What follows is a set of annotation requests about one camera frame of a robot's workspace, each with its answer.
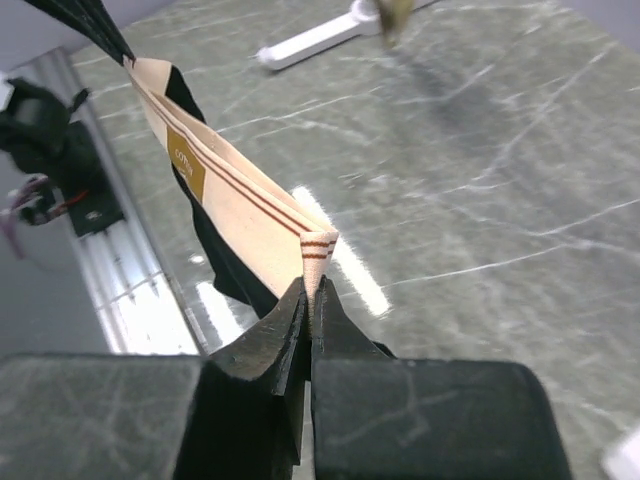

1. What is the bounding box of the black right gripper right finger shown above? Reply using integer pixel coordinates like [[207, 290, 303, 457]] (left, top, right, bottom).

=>
[[311, 280, 572, 479]]

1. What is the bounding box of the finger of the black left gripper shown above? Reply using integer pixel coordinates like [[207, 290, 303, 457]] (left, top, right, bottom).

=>
[[25, 0, 135, 65]]

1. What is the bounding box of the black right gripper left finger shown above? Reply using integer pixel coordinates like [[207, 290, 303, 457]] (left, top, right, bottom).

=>
[[173, 279, 306, 480]]

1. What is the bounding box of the black underwear beige waistband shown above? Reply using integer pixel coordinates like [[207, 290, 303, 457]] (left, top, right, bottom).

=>
[[123, 58, 339, 318]]

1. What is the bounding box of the khaki underwear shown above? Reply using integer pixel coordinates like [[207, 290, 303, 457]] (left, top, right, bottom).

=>
[[374, 0, 415, 48]]

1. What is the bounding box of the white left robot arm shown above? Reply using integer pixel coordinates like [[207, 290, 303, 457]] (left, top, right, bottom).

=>
[[1, 77, 125, 238]]

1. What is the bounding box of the white metal drying rack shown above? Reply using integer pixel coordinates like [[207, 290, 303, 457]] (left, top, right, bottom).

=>
[[256, 0, 436, 71]]

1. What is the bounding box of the aluminium mounting rail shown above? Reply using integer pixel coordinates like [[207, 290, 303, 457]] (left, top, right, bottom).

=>
[[9, 47, 211, 357]]

